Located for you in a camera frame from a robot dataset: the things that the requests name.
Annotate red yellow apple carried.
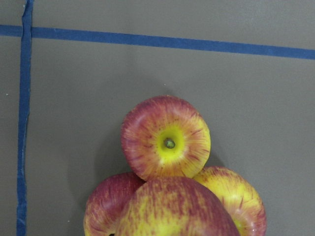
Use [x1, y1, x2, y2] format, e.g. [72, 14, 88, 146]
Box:
[115, 177, 239, 236]

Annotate red yellow apple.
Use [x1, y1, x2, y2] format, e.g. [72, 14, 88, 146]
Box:
[121, 95, 211, 181]
[193, 166, 267, 236]
[83, 172, 145, 236]

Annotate red yellow apple far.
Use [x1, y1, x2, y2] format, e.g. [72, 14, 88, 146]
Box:
[193, 166, 267, 236]

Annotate red yellow apple left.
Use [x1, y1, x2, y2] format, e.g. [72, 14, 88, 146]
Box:
[83, 172, 145, 236]

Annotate red yellow apple near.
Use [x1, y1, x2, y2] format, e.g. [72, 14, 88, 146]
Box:
[121, 95, 211, 181]

